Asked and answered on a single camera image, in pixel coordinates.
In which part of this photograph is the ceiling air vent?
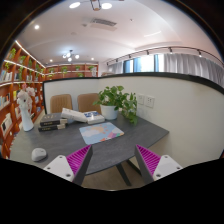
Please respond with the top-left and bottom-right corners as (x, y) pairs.
(91, 18), (117, 27)

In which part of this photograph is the blue white book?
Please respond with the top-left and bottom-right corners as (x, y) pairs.
(84, 111), (105, 124)

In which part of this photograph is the white wall socket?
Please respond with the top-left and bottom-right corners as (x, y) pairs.
(137, 94), (145, 105)
(145, 96), (155, 108)

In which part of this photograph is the white curtain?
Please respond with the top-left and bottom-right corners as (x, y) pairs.
(164, 54), (224, 88)

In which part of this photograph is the white wall socket right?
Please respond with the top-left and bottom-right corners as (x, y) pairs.
(145, 96), (155, 108)

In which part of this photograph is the white wall socket left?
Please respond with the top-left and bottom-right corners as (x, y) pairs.
(137, 94), (145, 105)

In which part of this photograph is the white computer mouse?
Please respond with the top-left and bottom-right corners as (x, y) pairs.
(31, 148), (47, 162)

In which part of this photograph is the green potted plant white pot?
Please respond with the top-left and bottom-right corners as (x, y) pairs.
(93, 86), (138, 125)

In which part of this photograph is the left tan chair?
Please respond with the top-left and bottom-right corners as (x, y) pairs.
(50, 94), (72, 113)

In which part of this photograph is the tan chair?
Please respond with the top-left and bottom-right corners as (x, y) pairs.
(77, 93), (101, 113)
(50, 94), (72, 113)

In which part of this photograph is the bottom black book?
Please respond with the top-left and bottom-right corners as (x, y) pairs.
(38, 124), (66, 132)

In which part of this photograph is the ceiling chandelier lamp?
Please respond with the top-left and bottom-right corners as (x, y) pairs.
(62, 51), (79, 62)

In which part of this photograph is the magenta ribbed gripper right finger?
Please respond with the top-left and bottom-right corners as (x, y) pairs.
(135, 145), (182, 184)

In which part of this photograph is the right tan chair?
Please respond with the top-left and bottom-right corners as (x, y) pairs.
(77, 93), (101, 113)

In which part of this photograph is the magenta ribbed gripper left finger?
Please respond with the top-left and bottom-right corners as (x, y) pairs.
(44, 145), (93, 186)

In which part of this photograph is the top black book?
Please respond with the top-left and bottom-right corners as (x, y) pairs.
(40, 113), (68, 126)

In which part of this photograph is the white vase with flowers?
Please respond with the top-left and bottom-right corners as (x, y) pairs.
(17, 84), (35, 131)

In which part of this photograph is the orange wooden bookshelf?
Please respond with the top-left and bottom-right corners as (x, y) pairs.
(0, 40), (45, 158)

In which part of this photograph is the white open book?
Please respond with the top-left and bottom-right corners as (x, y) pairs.
(61, 108), (87, 122)

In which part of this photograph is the black book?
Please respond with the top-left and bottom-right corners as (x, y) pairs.
(38, 124), (66, 132)
(40, 113), (68, 126)

